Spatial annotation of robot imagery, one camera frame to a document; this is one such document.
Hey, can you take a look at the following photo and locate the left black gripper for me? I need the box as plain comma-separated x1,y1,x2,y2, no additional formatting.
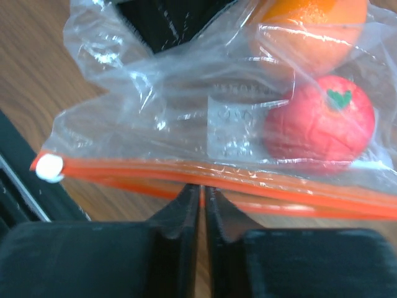
114,0,236,55

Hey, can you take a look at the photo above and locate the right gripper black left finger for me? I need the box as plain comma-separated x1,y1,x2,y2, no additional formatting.
1,184,200,297

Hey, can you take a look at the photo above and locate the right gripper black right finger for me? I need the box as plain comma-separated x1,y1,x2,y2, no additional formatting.
205,187,396,297

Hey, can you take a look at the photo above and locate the fake orange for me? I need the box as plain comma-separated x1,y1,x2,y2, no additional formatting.
247,1,368,80

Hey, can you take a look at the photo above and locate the clear zip top bag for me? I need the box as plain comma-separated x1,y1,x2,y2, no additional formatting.
31,1,396,220

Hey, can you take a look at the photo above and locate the fake red apple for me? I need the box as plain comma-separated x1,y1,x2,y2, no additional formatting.
264,75,375,174

